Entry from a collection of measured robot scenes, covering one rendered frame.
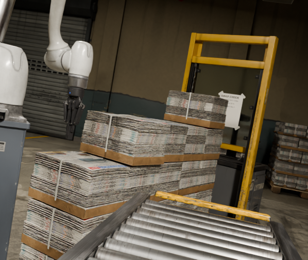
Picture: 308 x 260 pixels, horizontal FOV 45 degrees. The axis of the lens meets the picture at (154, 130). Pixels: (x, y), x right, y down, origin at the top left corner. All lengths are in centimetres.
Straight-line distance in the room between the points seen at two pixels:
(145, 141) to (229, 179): 152
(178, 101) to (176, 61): 608
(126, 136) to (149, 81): 700
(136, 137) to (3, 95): 69
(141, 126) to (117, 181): 29
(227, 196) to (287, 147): 382
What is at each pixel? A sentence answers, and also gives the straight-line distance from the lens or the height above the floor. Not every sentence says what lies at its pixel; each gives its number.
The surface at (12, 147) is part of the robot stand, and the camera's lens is 143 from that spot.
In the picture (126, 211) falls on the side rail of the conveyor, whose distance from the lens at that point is 119.
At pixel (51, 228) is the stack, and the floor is 50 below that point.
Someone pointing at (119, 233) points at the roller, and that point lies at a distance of 100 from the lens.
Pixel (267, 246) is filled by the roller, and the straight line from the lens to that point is 117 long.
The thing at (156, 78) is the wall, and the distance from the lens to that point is 880.
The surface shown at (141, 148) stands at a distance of 187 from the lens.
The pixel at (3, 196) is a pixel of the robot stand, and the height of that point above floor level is 72.
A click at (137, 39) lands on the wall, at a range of 904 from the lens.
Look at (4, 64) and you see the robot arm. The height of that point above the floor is 119.
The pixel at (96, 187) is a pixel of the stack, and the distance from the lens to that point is 168.
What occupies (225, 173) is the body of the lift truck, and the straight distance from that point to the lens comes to 329.
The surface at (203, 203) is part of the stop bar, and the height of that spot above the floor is 81.
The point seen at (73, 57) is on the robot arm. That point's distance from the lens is 171.
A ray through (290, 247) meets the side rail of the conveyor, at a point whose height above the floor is 80.
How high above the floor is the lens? 113
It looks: 3 degrees down
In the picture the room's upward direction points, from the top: 10 degrees clockwise
